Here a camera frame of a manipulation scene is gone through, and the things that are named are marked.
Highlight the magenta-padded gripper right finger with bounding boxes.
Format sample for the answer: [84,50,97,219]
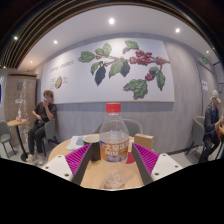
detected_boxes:
[131,142,184,187]

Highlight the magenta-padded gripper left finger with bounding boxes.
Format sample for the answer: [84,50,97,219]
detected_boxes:
[41,143,94,187]

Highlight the clear red-capped water bottle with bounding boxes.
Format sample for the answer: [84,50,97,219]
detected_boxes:
[98,102,130,190]

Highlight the brown cardboard box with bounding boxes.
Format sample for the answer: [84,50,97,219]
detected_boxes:
[134,133,155,151]

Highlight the flat round red coaster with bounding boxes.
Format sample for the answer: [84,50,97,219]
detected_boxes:
[125,151,136,165]

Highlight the dark mug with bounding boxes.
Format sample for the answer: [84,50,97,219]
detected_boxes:
[82,134,102,162]

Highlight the person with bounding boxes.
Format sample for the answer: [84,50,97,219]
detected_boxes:
[25,89,58,165]
[198,89,224,164]

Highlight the small round wooden side table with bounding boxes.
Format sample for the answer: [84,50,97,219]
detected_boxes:
[7,118,29,162]

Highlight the round ceiling lights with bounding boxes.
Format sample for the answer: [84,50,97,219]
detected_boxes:
[13,17,211,64]

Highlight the coffee branch wall mural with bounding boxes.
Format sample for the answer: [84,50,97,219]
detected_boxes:
[40,37,176,105]

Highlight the white wall notice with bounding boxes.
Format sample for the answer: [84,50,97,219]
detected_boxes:
[201,79,209,92]

